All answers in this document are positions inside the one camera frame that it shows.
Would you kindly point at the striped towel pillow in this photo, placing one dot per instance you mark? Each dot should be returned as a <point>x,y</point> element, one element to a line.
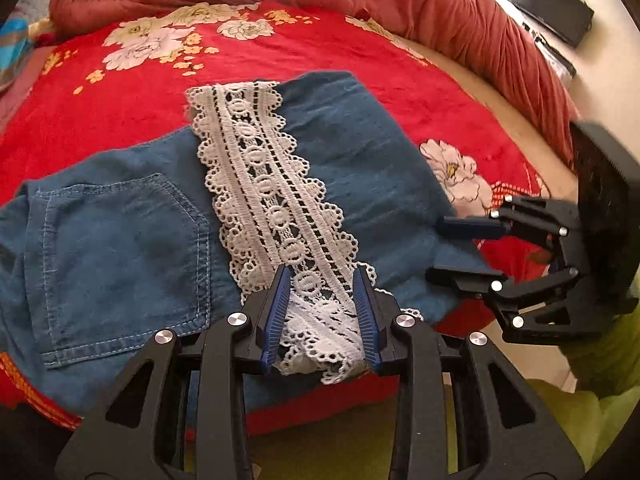
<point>15,48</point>

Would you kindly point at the pink quilted pillow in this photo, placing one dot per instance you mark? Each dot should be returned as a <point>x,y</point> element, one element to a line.
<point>14,96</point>

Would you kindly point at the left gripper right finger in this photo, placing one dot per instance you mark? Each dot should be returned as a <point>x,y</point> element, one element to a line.
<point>464,411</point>

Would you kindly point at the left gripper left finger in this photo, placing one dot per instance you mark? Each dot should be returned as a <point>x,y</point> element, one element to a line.
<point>176,410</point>

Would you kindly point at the black television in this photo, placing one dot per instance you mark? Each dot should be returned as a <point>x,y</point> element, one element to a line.
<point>570,20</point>

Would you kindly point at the pink-red quilted duvet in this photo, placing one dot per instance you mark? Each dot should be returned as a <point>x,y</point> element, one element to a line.
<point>477,34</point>

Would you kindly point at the blue denim lace-trimmed pants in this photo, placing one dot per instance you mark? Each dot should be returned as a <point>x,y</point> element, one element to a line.
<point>175,233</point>

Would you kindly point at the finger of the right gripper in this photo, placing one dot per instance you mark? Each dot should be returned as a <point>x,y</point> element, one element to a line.
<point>501,294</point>
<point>539,221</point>

